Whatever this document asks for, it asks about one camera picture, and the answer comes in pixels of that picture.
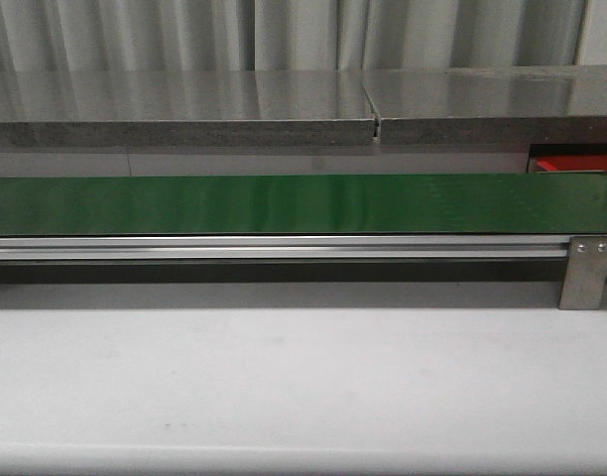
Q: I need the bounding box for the green conveyor belt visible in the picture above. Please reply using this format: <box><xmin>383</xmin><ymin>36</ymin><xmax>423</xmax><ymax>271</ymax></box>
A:
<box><xmin>0</xmin><ymin>173</ymin><xmax>607</xmax><ymax>237</ymax></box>

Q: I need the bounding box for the grey stone counter slab left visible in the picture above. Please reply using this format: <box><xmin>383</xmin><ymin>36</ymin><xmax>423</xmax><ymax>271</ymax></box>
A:
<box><xmin>0</xmin><ymin>70</ymin><xmax>376</xmax><ymax>148</ymax></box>

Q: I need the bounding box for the grey stone counter slab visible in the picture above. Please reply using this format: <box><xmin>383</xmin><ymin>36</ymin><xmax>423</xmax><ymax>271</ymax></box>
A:
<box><xmin>362</xmin><ymin>65</ymin><xmax>607</xmax><ymax>146</ymax></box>
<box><xmin>0</xmin><ymin>70</ymin><xmax>376</xmax><ymax>148</ymax></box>

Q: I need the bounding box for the red plastic tray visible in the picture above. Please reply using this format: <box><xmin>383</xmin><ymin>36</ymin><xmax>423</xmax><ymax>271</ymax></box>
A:
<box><xmin>533</xmin><ymin>155</ymin><xmax>607</xmax><ymax>174</ymax></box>

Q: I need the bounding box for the grey stone counter slab right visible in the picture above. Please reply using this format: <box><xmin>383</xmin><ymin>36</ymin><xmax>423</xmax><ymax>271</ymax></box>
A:
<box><xmin>362</xmin><ymin>65</ymin><xmax>607</xmax><ymax>146</ymax></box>

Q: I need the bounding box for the white pleated curtain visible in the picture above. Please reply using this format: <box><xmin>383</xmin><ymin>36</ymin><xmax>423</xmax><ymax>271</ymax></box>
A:
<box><xmin>0</xmin><ymin>1</ymin><xmax>586</xmax><ymax>71</ymax></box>

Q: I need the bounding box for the aluminium conveyor frame rail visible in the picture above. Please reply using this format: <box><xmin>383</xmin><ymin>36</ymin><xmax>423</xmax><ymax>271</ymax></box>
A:
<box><xmin>0</xmin><ymin>235</ymin><xmax>570</xmax><ymax>261</ymax></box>

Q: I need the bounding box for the steel conveyor support bracket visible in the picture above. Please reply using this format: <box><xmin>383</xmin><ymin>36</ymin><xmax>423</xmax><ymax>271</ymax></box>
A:
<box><xmin>558</xmin><ymin>235</ymin><xmax>607</xmax><ymax>310</ymax></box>

